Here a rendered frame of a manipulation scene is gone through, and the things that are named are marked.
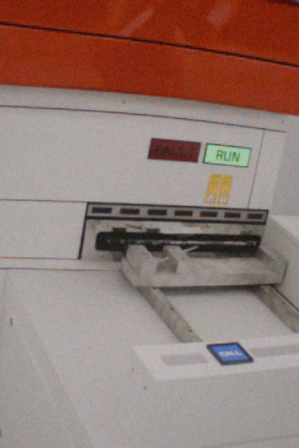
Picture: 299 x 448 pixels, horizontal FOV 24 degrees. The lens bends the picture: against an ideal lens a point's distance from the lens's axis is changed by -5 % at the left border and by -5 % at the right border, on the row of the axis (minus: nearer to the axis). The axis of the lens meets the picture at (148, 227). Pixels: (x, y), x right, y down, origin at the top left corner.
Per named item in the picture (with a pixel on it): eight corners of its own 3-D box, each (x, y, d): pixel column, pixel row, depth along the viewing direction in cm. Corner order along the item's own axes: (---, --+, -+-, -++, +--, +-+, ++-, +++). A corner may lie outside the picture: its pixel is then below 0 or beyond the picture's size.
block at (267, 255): (256, 257, 166) (259, 245, 165) (267, 257, 167) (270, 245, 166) (272, 272, 159) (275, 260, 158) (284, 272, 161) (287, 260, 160)
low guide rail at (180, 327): (127, 276, 159) (129, 263, 158) (135, 276, 160) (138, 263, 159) (230, 404, 117) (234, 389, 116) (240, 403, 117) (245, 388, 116)
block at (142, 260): (125, 257, 153) (128, 244, 152) (140, 257, 154) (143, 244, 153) (139, 274, 146) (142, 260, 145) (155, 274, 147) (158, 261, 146)
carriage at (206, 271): (119, 270, 153) (122, 257, 152) (264, 268, 168) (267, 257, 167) (133, 287, 147) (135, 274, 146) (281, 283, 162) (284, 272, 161)
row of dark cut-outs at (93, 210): (86, 214, 153) (88, 203, 152) (263, 220, 171) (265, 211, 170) (87, 215, 152) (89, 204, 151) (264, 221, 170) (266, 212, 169)
